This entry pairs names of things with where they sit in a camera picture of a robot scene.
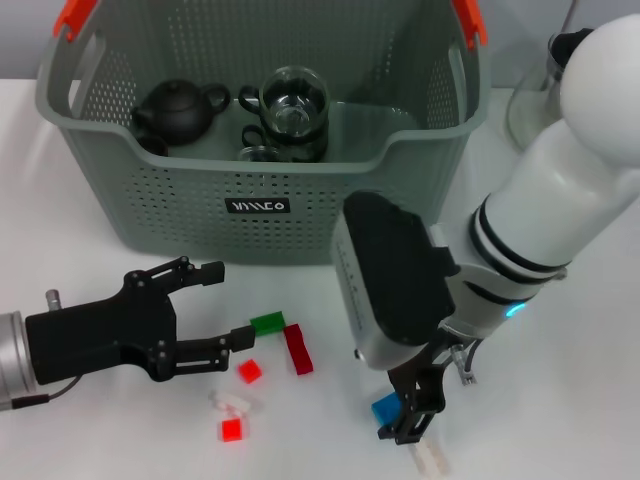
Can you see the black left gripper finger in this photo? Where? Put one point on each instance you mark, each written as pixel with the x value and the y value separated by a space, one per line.
pixel 195 274
pixel 210 350

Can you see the black clay teapot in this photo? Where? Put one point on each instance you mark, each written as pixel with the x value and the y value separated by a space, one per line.
pixel 175 112

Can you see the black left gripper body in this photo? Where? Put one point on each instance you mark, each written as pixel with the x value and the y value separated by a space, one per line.
pixel 95 335

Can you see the white long building block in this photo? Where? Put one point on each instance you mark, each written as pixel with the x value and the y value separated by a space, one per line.
pixel 227 401

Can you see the small red square block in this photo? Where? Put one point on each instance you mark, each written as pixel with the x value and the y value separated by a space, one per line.
pixel 231 430

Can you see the glass teacup with black sleeve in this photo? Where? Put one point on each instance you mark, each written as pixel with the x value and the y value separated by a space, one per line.
pixel 257 154
pixel 292 110
pixel 252 135

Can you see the small black clay cup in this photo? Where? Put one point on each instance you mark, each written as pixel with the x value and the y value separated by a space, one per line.
pixel 154 145

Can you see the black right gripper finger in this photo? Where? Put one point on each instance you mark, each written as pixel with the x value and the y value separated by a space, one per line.
pixel 417 425
pixel 390 427

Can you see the grey perforated storage bin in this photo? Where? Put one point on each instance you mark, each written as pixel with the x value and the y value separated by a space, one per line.
pixel 175 225

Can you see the green rectangular building block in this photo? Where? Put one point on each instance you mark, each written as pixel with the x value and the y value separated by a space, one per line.
pixel 270 322

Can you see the dark red long block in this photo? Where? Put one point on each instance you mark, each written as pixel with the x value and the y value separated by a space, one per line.
pixel 298 350

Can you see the clear pinkish long block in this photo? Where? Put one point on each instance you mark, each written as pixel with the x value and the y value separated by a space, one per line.
pixel 431 457

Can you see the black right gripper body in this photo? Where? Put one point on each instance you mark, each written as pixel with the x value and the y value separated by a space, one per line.
pixel 425 380

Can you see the small red sloped block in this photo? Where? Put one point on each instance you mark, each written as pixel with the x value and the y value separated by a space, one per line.
pixel 249 371

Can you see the blue square block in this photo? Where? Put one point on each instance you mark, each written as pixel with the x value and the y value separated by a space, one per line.
pixel 385 407

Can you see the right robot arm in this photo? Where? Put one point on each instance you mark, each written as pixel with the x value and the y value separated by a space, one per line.
pixel 550 190

